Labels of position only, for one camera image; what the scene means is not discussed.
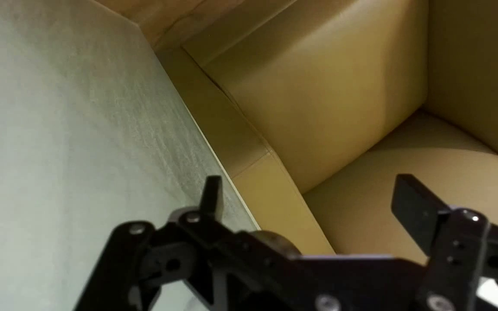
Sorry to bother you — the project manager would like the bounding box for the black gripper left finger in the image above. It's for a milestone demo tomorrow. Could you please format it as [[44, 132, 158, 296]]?
[[73, 175, 245, 311]]

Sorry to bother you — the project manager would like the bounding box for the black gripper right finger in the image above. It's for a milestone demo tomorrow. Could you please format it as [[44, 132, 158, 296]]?
[[390, 173, 498, 311]]

